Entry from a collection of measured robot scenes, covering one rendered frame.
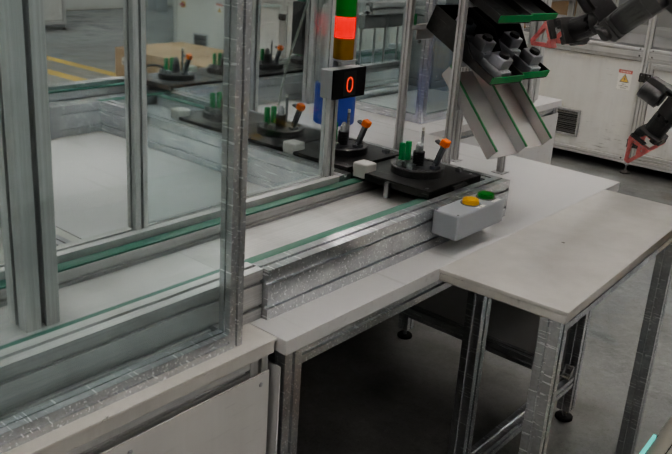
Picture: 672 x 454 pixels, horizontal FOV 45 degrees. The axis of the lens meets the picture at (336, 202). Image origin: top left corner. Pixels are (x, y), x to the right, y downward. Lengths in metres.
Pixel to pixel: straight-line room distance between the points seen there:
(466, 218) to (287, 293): 0.52
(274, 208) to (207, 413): 0.60
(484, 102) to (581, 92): 3.92
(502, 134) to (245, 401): 1.19
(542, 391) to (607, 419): 1.26
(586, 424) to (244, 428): 1.72
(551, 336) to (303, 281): 0.53
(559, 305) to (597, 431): 1.30
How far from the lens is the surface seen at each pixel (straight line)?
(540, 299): 1.73
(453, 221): 1.84
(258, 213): 1.81
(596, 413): 3.07
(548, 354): 1.76
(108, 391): 1.28
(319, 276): 1.59
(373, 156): 2.21
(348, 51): 1.94
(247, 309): 1.49
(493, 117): 2.34
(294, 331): 1.48
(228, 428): 1.47
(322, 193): 1.96
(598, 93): 6.20
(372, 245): 1.70
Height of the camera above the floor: 1.56
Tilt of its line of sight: 19 degrees down
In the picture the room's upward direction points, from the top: 4 degrees clockwise
